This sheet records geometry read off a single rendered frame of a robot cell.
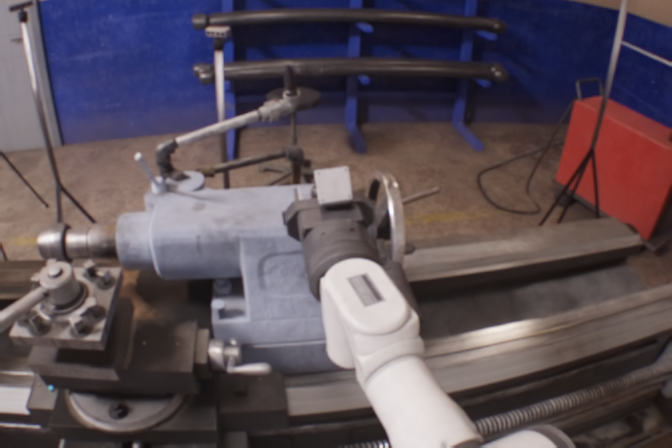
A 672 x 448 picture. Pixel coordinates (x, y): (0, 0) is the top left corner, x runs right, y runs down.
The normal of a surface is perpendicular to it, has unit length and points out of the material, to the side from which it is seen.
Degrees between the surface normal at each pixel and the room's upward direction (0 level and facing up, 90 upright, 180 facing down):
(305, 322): 62
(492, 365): 36
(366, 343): 51
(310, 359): 90
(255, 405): 0
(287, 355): 90
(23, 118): 90
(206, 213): 0
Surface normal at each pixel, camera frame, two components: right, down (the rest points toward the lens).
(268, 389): 0.04, -0.85
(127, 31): 0.17, 0.53
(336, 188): 0.11, 0.04
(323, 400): 0.12, -0.38
